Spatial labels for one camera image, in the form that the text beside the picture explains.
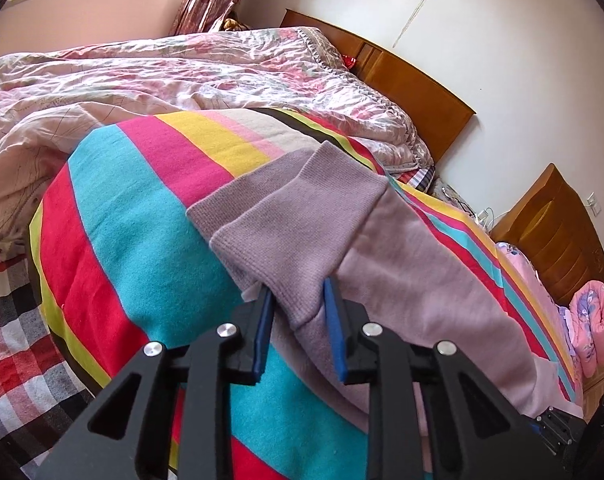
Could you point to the nightstand with floral cover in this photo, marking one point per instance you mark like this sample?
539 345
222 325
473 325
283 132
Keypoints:
454 202

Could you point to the rainbow striped blanket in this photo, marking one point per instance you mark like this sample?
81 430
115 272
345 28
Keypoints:
147 240

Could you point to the small red ornament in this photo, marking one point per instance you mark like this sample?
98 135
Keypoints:
351 62

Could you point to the yellow plush toy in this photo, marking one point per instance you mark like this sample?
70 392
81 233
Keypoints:
230 24

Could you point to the lilac knitted sweater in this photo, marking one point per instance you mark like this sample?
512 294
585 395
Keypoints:
407 285

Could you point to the pink bed sheet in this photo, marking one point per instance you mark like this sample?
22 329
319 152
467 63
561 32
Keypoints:
524 275

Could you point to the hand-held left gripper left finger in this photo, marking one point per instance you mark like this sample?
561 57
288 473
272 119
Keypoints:
263 332

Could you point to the white wall socket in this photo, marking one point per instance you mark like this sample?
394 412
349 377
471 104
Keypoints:
594 203

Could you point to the brown panelled wooden headboard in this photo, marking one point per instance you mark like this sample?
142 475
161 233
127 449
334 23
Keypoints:
557 230

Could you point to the red plaid bed sheet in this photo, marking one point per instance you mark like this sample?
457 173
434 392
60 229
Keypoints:
17 360

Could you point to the orange wooden headboard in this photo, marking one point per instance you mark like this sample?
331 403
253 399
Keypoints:
407 85

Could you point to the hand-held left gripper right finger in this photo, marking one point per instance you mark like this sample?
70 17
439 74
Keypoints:
334 332

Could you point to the dark plaid pillow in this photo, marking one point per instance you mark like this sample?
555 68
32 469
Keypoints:
421 178

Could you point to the rolled pink floral quilt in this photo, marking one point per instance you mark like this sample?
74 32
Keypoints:
594 325

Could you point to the folded lilac floral cloth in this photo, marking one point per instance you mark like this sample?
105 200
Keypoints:
566 327

